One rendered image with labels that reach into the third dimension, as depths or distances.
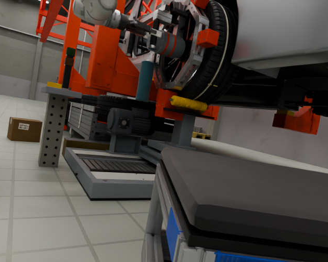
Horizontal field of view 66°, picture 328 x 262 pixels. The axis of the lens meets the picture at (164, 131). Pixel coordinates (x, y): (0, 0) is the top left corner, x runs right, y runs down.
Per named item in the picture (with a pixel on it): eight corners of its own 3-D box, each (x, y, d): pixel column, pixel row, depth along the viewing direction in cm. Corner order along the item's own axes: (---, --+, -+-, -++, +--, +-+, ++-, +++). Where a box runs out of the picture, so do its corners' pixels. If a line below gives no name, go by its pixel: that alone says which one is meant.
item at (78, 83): (105, 99, 381) (109, 76, 379) (69, 91, 355) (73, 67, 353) (102, 99, 395) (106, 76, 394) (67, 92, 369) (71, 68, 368)
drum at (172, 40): (184, 59, 157) (188, 36, 156) (153, 49, 146) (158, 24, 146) (172, 61, 169) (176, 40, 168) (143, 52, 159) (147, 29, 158)
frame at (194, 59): (197, 90, 140) (215, -9, 138) (187, 88, 137) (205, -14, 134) (153, 91, 188) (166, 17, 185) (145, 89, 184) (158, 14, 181)
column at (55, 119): (57, 167, 148) (68, 96, 146) (38, 166, 143) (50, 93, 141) (55, 163, 157) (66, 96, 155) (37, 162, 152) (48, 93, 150)
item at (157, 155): (220, 178, 161) (223, 163, 160) (173, 175, 143) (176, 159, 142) (178, 159, 204) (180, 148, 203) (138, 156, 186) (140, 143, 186)
